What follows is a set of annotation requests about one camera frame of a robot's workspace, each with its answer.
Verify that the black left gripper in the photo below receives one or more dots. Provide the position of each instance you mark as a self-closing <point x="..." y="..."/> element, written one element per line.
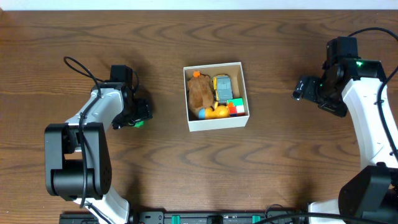
<point x="140" y="112"/>

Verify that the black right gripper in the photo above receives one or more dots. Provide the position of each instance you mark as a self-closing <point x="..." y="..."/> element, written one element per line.
<point x="308" y="90"/>

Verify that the green ribbed plastic cap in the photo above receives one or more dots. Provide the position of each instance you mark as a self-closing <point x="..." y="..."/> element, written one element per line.
<point x="139" y="124"/>

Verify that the brown plush bear toy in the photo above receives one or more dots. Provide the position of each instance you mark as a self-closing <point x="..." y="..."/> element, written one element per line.
<point x="200" y="94"/>

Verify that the colourful puzzle cube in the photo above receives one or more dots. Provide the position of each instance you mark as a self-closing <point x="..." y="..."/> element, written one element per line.
<point x="236" y="107"/>

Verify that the orange rubber duck toy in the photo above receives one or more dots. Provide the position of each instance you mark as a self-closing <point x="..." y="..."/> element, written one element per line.
<point x="215" y="112"/>

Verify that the yellow grey toy truck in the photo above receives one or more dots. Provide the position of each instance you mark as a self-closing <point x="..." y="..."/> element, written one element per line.
<point x="223" y="88"/>

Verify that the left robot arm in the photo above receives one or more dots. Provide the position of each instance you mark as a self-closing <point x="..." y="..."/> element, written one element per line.
<point x="77" y="162"/>

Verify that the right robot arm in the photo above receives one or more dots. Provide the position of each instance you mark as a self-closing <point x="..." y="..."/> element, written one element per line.
<point x="354" y="86"/>

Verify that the white cardboard box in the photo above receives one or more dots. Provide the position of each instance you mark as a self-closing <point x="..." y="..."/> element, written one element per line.
<point x="235" y="72"/>

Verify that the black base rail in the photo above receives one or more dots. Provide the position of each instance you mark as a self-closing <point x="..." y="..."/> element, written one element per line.
<point x="164" y="217"/>

